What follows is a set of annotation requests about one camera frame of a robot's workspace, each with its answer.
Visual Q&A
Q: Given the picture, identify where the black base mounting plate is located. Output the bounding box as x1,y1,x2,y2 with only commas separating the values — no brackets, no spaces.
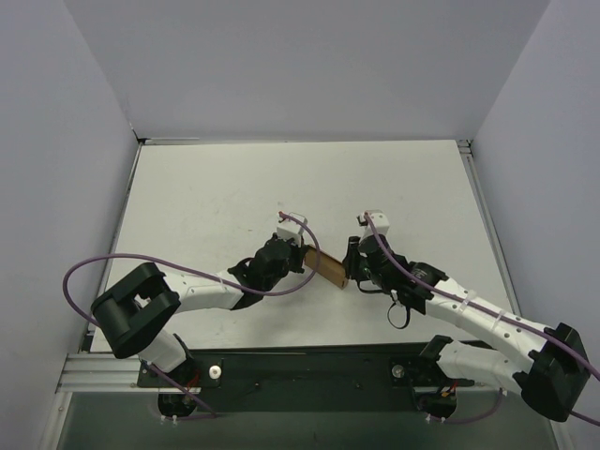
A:
135,341,474,416

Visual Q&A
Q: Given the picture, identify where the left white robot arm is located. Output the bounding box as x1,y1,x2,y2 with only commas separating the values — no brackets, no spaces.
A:
91,234,308,386

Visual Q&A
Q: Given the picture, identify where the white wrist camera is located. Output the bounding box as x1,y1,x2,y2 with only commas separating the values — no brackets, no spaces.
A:
357,209,390,237
276,213,308,247

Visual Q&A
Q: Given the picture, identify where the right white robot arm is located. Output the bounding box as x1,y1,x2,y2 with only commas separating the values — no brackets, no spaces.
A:
342,234,592,422

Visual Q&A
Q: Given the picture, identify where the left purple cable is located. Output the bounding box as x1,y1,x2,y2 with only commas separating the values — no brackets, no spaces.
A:
63,213,323,421

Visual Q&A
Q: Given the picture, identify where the brown cardboard box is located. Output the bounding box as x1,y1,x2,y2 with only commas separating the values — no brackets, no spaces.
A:
304,245,348,290

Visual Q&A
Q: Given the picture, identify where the aluminium frame rail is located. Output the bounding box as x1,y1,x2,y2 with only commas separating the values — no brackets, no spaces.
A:
55,139,562,395

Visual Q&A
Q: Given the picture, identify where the purple cable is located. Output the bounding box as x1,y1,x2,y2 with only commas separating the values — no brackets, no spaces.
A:
365,213,600,426
63,213,323,421

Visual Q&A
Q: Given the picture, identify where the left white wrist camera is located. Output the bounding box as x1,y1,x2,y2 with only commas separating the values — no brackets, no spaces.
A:
276,213,308,247

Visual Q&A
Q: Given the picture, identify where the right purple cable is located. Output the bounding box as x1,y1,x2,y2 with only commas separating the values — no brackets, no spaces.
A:
365,213,600,426

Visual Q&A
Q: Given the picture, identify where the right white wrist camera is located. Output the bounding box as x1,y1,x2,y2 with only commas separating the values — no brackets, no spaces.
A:
357,209,390,237

